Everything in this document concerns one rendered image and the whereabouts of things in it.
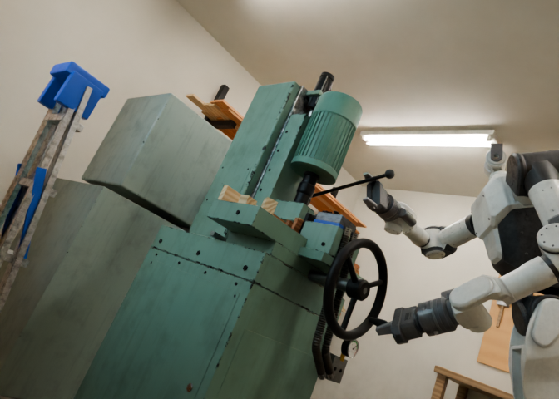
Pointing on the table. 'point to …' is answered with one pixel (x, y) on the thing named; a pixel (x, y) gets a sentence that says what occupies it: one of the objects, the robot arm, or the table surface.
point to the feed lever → (358, 183)
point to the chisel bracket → (291, 210)
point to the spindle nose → (305, 189)
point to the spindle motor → (328, 136)
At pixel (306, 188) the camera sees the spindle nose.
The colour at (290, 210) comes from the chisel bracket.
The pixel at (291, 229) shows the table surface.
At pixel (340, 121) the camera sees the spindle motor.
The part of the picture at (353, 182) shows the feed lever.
